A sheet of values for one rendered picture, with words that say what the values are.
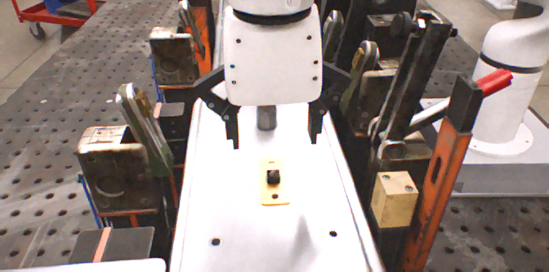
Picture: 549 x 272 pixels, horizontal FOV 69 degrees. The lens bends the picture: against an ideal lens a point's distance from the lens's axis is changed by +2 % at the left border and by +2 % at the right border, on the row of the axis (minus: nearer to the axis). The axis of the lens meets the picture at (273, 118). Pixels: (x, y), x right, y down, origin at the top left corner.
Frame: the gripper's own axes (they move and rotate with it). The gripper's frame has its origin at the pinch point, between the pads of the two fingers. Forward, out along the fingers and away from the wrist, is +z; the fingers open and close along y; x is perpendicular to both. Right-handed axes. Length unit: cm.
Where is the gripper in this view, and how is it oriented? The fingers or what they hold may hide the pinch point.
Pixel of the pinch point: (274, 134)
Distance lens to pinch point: 46.3
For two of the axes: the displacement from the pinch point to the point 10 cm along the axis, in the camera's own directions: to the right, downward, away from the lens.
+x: 0.8, 5.7, -8.1
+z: 0.1, 8.2, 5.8
